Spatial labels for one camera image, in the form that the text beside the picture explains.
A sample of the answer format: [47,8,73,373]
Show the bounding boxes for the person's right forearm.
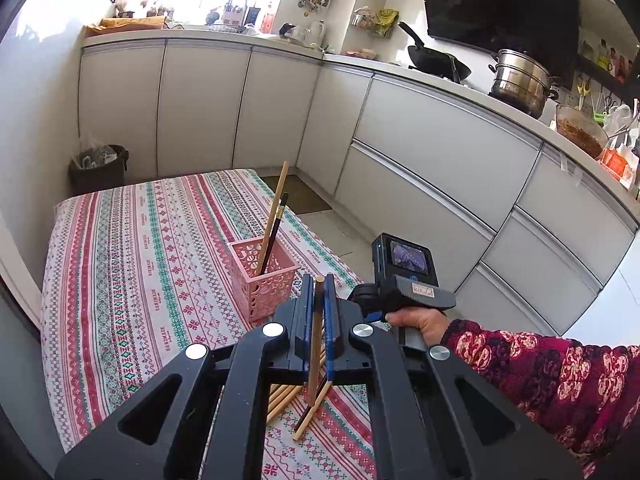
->
[441,317,640,480]

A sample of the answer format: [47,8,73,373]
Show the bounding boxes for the dark chopstick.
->
[260,192,291,276]
[294,374,328,431]

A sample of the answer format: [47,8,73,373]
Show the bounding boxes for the white kettle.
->
[306,20,328,50]

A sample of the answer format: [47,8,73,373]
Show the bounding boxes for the person's right hand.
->
[386,309,452,348]

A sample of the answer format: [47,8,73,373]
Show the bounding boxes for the glass bowl with food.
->
[555,104,611,160]

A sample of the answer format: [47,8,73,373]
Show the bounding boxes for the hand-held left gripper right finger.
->
[323,273,584,480]

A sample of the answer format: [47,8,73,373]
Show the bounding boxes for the black wok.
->
[397,21,473,84]

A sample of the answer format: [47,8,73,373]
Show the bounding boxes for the brown paper package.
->
[99,16,167,32]

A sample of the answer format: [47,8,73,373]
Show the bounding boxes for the black range hood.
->
[416,0,582,92]

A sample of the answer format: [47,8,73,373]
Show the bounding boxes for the dark trash bin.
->
[68,143,130,195]

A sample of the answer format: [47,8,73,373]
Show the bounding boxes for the utensil holder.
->
[220,0,247,27]

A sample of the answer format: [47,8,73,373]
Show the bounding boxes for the pink plastic basket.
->
[227,237,302,323]

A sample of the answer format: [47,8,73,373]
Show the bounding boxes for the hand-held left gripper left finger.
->
[55,274,317,480]

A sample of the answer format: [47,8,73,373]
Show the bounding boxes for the wall rack with packets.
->
[350,6,397,41]

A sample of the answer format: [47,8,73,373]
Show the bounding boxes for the orange packet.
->
[599,145,637,190]

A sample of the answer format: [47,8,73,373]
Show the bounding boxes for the wall shelf with bottles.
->
[577,35,640,103]

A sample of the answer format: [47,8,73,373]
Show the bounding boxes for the white kitchen base cabinets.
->
[77,29,640,343]

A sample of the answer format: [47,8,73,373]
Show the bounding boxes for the brown floor mat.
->
[262,174,334,216]

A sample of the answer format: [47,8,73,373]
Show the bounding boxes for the steel steamer pot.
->
[487,49,562,120]

